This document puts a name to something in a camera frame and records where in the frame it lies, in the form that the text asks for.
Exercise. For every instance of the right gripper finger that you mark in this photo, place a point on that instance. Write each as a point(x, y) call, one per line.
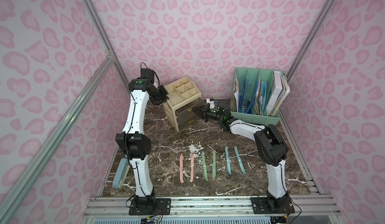
point(199, 108)
point(201, 113)

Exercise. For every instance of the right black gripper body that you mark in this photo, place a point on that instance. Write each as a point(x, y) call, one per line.
point(203, 112)

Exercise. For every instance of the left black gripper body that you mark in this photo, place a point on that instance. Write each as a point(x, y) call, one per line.
point(161, 94)

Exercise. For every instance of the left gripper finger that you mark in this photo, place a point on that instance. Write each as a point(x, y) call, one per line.
point(161, 100)
point(162, 93)

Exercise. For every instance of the transparent grey drawer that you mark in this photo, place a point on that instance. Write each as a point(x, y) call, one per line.
point(185, 111)

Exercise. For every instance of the beige desktop drawer organizer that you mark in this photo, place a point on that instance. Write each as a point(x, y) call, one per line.
point(180, 93)

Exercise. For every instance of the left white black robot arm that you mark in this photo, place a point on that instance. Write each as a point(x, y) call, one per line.
point(135, 144)

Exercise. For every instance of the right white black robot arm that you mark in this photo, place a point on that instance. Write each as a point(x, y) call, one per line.
point(270, 144)

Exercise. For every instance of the left green fruit knife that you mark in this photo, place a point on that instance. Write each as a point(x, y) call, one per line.
point(205, 172)

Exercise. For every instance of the green fruit knife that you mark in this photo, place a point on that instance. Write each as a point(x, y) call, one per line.
point(205, 172)
point(214, 165)

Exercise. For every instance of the left pink fruit knife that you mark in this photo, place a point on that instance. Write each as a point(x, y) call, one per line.
point(181, 168)

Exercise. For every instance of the pink fruit knife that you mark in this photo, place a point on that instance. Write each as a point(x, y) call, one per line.
point(192, 168)
point(181, 168)

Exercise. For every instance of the right green fruit knife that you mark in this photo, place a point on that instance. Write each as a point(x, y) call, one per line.
point(214, 165)

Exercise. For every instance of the right pink fruit knife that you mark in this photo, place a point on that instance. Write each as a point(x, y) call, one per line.
point(192, 168)

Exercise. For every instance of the blue folders in rack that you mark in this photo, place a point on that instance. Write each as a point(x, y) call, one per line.
point(253, 95)

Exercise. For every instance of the green file organizer rack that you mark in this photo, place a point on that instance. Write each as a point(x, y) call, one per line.
point(239, 76)

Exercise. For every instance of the white book in rack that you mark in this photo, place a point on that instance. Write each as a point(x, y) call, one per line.
point(279, 90)

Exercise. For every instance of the blue white calculator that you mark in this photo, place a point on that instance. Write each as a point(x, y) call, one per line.
point(121, 173)

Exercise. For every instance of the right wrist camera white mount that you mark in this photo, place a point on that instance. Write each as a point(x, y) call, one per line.
point(212, 103)

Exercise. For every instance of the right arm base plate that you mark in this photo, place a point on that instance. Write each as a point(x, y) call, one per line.
point(271, 205)

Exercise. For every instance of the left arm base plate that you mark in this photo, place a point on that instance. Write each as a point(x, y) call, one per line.
point(149, 206)

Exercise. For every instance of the aluminium mounting rail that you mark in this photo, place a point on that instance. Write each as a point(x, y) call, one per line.
point(310, 209)

